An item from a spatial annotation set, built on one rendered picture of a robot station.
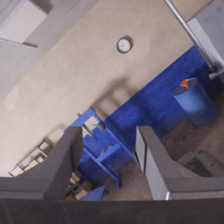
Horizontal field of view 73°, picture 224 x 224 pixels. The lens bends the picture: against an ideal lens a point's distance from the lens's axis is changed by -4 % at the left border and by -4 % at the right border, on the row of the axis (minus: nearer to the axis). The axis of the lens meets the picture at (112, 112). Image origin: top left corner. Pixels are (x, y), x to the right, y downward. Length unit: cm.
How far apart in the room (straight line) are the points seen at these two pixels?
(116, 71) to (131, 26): 101
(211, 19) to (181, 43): 73
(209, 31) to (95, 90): 265
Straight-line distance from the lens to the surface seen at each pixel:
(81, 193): 463
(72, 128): 16
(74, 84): 387
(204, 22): 378
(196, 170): 119
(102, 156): 380
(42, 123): 436
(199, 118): 373
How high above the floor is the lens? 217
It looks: 12 degrees down
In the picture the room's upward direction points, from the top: 42 degrees counter-clockwise
